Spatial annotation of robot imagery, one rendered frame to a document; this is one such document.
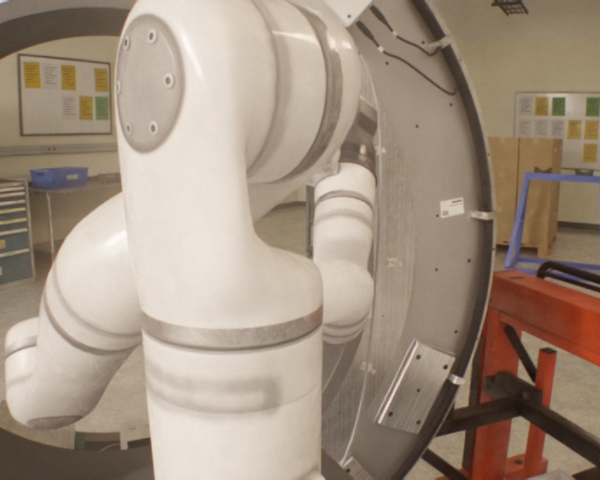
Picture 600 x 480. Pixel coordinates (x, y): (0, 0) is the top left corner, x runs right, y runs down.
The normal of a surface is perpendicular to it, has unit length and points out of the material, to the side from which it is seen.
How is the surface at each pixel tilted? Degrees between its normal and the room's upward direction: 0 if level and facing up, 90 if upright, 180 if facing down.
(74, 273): 80
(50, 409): 132
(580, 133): 90
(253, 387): 90
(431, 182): 90
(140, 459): 3
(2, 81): 90
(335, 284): 54
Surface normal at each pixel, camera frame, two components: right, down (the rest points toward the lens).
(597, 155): -0.52, 0.15
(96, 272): -0.20, 0.05
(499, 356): 0.33, 0.18
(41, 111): 0.85, 0.10
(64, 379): 0.00, 0.77
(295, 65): 0.70, -0.04
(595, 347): -0.95, 0.06
